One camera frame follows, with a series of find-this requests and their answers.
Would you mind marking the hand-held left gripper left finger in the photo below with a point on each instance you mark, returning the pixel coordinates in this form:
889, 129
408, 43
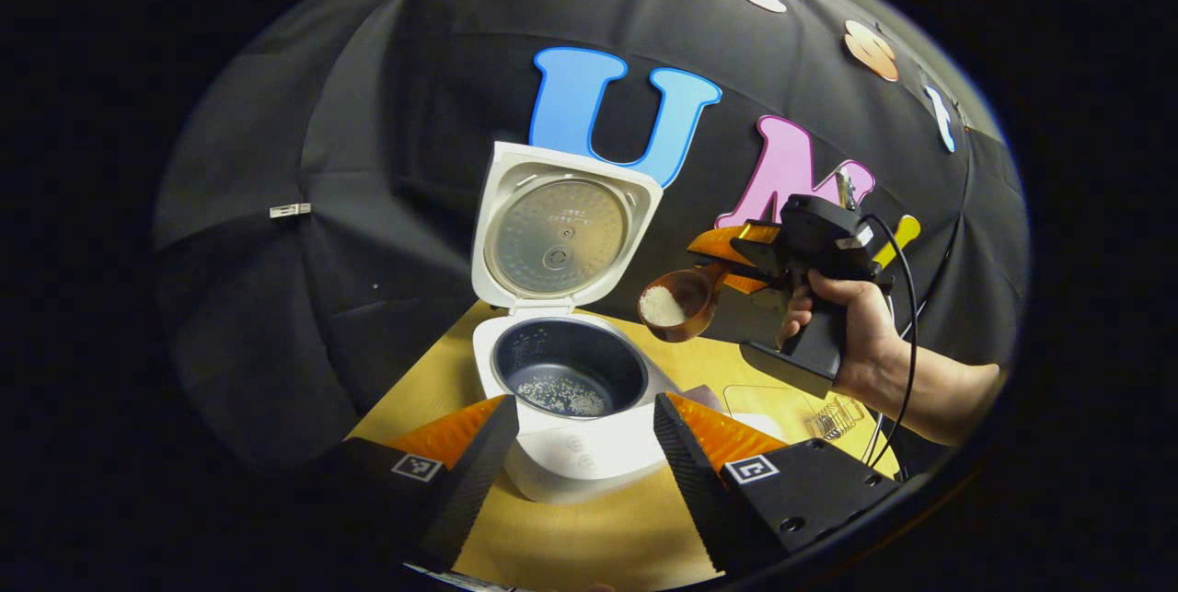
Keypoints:
469, 481

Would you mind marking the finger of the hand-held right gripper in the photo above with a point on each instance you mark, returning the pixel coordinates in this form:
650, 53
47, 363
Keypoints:
727, 244
750, 284

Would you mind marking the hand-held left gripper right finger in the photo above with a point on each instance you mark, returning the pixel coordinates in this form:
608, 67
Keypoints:
699, 491

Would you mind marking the brown wooden spoon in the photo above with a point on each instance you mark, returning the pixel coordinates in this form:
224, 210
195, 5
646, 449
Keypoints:
704, 293

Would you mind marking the white rice spoonful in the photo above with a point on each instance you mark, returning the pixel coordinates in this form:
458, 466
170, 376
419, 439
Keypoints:
661, 307

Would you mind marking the white rice cooker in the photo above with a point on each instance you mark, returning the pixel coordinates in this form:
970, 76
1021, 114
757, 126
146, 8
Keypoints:
571, 472

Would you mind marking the white rice grains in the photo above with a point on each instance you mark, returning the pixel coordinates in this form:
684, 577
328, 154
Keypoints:
566, 397

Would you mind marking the clear plastic container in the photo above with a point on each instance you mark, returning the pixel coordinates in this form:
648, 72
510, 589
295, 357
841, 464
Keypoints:
764, 403

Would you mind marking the small silver clip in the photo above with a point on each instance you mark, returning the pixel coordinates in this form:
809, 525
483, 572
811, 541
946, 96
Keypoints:
290, 210

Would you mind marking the black backdrop cloth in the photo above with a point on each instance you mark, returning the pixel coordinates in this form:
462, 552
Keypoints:
414, 113

